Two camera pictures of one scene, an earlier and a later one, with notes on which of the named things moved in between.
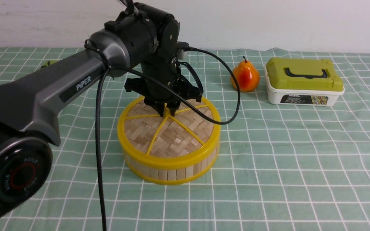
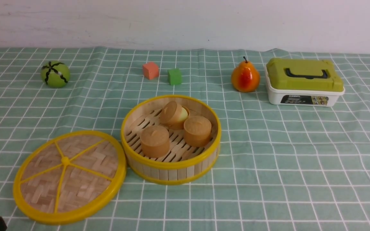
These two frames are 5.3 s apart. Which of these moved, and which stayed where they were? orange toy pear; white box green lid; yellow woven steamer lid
Moved: yellow woven steamer lid
Stayed: white box green lid; orange toy pear
